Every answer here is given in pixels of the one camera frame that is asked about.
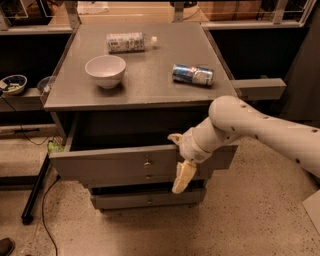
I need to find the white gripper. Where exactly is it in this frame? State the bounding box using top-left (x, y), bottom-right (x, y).
top-left (168, 130), bottom-right (212, 194)

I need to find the grey top drawer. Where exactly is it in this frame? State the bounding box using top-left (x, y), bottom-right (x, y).
top-left (50, 109), bottom-right (207, 182)

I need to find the grey drawer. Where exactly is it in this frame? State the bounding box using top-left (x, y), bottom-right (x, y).
top-left (78, 172), bottom-right (214, 188)
top-left (50, 109), bottom-right (207, 182)
top-left (90, 188), bottom-right (206, 210)

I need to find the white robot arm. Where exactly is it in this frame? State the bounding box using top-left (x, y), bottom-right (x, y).
top-left (168, 96), bottom-right (320, 194)

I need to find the grey bottom drawer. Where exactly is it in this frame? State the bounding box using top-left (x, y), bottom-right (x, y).
top-left (90, 188), bottom-right (206, 210)

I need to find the grey drawer cabinet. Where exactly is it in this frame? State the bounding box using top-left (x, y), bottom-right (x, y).
top-left (44, 23), bottom-right (236, 196)

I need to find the grey middle drawer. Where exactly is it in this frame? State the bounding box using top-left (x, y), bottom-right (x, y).
top-left (78, 172), bottom-right (214, 188)

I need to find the blue silver drink can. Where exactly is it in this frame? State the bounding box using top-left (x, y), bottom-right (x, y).
top-left (172, 64), bottom-right (214, 86)

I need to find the grey side shelf block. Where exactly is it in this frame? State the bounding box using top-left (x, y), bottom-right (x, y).
top-left (231, 78), bottom-right (287, 101)

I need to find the white ceramic bowl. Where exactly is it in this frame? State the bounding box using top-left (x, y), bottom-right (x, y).
top-left (85, 55), bottom-right (126, 89)

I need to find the plastic water bottle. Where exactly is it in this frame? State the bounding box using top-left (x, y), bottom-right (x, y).
top-left (106, 32), bottom-right (158, 53)

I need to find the green snack bag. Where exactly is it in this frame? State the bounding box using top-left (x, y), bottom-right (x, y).
top-left (47, 140), bottom-right (64, 154)

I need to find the small clear cup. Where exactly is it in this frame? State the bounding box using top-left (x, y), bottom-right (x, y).
top-left (37, 76), bottom-right (56, 93)

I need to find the black metal table leg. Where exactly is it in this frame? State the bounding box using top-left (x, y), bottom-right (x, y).
top-left (21, 155), bottom-right (50, 225)

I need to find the blue patterned bowl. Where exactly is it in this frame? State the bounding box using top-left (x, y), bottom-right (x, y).
top-left (0, 74), bottom-right (28, 95)

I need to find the dark shoe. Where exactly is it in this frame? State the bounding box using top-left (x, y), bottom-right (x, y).
top-left (0, 238), bottom-right (15, 256)

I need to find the black floor cable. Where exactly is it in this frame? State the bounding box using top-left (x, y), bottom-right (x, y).
top-left (40, 173), bottom-right (64, 256)

